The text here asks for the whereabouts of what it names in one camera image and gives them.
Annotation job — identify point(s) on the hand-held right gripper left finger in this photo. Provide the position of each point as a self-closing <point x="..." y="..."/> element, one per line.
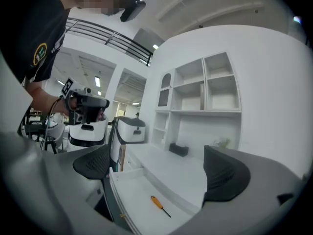
<point x="49" y="190"/>

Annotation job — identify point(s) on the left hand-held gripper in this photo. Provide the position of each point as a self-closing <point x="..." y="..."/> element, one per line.
<point x="88" y="106"/>

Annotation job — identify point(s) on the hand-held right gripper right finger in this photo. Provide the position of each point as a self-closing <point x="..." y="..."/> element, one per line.
<point x="244" y="204"/>

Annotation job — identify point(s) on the white drawer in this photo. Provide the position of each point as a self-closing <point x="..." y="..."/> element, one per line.
<point x="141" y="190"/>

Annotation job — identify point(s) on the person's left forearm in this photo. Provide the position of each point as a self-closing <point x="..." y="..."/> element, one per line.
<point x="44" y="101"/>

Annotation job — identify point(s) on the person's left hand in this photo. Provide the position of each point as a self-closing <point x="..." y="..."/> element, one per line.
<point x="102" y="116"/>

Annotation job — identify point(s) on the grey office chair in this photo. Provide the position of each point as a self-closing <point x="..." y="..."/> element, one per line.
<point x="57" y="131"/>

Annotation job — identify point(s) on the flat cardboard box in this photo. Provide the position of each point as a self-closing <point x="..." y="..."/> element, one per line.
<point x="122" y="158"/>

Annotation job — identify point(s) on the small green plant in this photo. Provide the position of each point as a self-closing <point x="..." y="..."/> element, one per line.
<point x="223" y="143"/>

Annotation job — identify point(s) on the black balcony railing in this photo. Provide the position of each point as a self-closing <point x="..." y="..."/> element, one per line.
<point x="138" y="54"/>

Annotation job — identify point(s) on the black tissue box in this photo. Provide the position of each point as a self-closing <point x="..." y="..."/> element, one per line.
<point x="178" y="150"/>

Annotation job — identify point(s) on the person's black t-shirt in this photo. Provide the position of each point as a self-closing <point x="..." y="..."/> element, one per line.
<point x="31" y="30"/>

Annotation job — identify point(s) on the white shelf unit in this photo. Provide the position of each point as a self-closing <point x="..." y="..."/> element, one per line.
<point x="195" y="111"/>

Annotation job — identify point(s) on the black head-worn camera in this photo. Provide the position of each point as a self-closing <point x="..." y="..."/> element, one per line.
<point x="132" y="11"/>

